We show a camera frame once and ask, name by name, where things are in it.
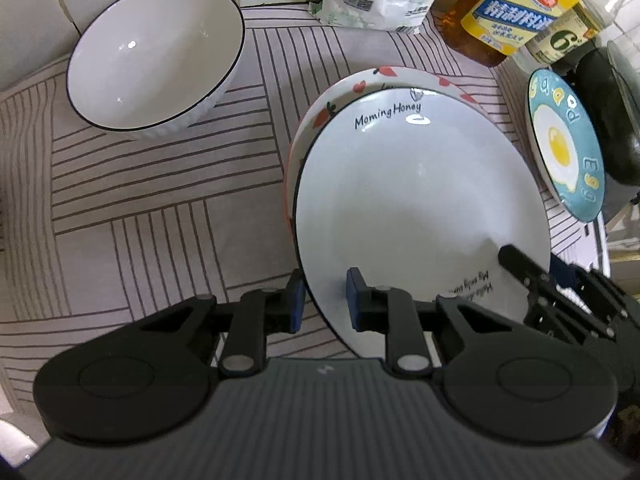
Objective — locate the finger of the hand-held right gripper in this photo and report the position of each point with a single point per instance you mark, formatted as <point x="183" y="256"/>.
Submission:
<point x="567" y="275"/>
<point x="520" y="262"/>

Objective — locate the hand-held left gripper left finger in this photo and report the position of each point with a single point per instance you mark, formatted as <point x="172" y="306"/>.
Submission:
<point x="296" y="305"/>

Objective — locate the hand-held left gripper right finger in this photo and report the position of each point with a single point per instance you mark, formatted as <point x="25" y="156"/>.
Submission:
<point x="356" y="300"/>

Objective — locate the blue fried egg plate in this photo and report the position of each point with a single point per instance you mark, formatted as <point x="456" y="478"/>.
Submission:
<point x="560" y="145"/>

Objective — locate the white plate with lettering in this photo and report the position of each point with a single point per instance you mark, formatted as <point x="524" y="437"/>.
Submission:
<point x="410" y="185"/>

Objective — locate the pink strawberry print plate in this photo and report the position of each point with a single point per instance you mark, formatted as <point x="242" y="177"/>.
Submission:
<point x="370" y="82"/>

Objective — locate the white ribbed bowl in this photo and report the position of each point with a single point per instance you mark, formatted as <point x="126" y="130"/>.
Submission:
<point x="150" y="50"/>

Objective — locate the black wok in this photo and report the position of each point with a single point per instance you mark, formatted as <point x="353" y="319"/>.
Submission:
<point x="610" y="110"/>

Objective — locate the striped tablecloth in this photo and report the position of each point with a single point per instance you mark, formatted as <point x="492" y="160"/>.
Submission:
<point x="150" y="210"/>

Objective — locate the clear vinegar bottle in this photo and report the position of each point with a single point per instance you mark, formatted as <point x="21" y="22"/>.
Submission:
<point x="560" y="40"/>

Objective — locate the oil bottle with yellow label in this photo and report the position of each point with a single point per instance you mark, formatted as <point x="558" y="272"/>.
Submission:
<point x="520" y="10"/>

